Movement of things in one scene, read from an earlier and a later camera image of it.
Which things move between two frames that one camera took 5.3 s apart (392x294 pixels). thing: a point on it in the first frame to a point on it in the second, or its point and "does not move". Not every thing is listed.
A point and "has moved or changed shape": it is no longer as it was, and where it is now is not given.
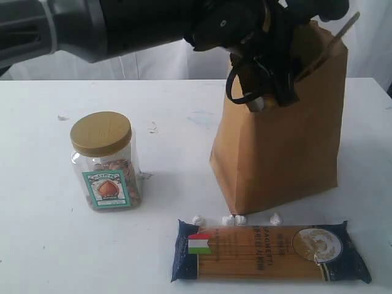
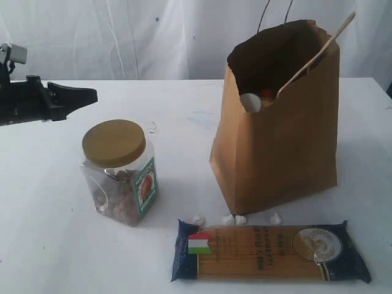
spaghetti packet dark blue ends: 324,253 does not move
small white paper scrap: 152,130 does not move
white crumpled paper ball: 228,220 does not move
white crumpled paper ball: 199,220 does not move
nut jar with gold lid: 105,158 has moved or changed shape
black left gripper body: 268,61 to 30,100
